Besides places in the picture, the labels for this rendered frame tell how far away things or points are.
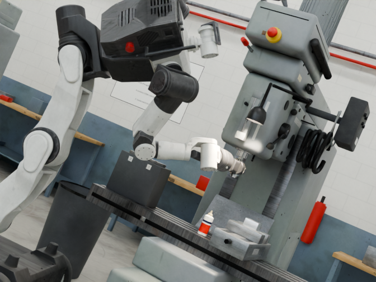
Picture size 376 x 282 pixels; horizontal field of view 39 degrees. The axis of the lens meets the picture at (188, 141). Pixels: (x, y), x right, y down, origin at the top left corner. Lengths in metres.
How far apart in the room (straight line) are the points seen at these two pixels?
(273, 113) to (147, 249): 0.74
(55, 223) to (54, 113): 2.08
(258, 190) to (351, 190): 3.85
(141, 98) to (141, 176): 5.04
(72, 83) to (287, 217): 1.20
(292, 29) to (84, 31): 0.80
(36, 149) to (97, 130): 5.60
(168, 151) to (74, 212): 2.03
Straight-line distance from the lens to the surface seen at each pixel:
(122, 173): 2.40
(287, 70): 2.16
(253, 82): 2.22
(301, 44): 2.09
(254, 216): 2.58
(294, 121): 2.37
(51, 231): 4.05
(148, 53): 1.86
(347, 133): 2.40
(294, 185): 2.57
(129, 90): 7.47
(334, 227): 6.37
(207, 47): 1.98
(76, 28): 2.05
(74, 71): 1.99
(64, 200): 3.98
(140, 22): 1.86
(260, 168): 2.61
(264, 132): 2.16
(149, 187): 2.34
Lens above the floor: 1.20
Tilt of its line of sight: 1 degrees up
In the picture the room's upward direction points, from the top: 23 degrees clockwise
